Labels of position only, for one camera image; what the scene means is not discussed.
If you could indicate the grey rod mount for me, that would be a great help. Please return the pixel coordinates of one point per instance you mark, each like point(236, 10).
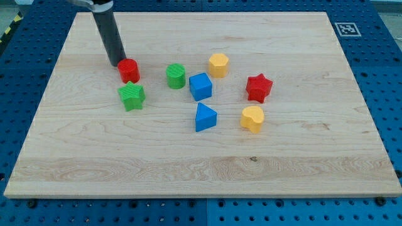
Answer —
point(91, 4)

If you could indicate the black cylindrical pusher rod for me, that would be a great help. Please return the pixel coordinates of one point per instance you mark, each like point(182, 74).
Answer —
point(103, 14)

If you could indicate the blue cube block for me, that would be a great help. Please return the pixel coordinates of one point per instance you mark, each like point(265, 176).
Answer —
point(200, 86)

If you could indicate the yellow hexagon block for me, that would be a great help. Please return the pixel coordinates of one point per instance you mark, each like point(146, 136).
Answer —
point(218, 65)

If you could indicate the red cylinder block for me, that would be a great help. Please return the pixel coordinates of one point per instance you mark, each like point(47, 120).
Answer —
point(128, 70)

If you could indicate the green star block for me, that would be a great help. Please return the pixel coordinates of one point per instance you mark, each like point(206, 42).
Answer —
point(132, 96)

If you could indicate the green cylinder block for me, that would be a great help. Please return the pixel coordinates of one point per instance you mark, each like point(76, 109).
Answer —
point(175, 74)

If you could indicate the blue triangle block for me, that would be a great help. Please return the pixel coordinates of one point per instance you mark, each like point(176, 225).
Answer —
point(205, 117)

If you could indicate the wooden board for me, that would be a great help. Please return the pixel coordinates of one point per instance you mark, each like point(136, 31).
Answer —
point(318, 138)

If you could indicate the red star block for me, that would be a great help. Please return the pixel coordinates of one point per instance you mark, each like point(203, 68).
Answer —
point(258, 87)

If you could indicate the yellow heart block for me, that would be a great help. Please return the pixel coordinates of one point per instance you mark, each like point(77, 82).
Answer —
point(252, 118)

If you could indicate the white fiducial marker tag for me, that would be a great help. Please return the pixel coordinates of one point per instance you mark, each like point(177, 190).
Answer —
point(347, 29)

